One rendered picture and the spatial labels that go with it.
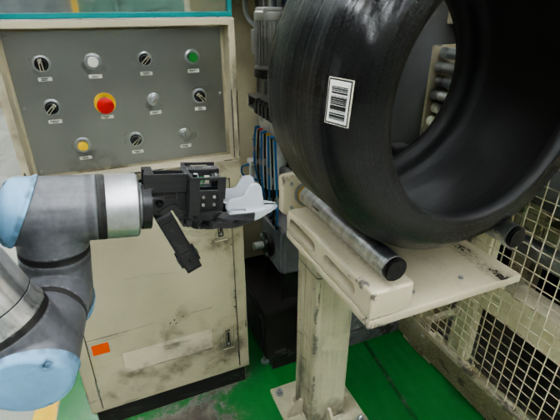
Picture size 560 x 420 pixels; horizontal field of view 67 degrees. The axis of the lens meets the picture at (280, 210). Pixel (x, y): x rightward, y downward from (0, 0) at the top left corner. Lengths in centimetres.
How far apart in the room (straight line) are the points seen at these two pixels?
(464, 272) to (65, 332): 73
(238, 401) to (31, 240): 122
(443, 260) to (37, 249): 76
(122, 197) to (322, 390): 107
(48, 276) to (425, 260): 71
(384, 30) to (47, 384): 56
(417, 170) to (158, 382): 110
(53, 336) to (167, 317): 91
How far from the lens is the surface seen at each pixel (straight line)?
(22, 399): 57
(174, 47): 118
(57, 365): 53
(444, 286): 90
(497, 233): 92
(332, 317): 129
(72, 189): 59
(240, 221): 63
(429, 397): 178
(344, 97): 56
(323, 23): 61
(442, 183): 101
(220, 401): 170
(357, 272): 78
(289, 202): 98
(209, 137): 124
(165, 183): 61
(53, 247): 61
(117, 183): 60
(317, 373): 142
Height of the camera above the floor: 130
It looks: 26 degrees down
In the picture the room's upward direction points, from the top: straight up
